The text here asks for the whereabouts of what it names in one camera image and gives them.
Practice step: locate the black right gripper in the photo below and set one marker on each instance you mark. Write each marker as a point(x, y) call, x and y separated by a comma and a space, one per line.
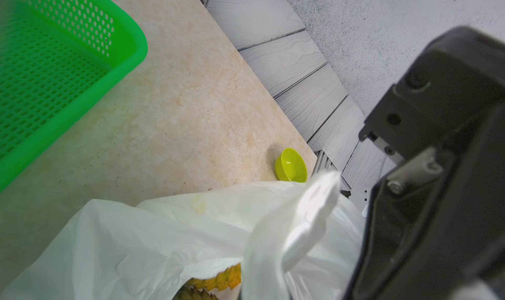
point(435, 223)

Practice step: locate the green perforated plastic basket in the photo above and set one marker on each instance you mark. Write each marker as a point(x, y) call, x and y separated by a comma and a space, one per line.
point(58, 59)

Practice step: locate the lime green bowl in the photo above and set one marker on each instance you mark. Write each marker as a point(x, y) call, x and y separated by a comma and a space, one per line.
point(290, 167)

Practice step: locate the white plastic bag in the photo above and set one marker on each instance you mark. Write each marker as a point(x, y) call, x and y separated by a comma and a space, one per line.
point(293, 240)

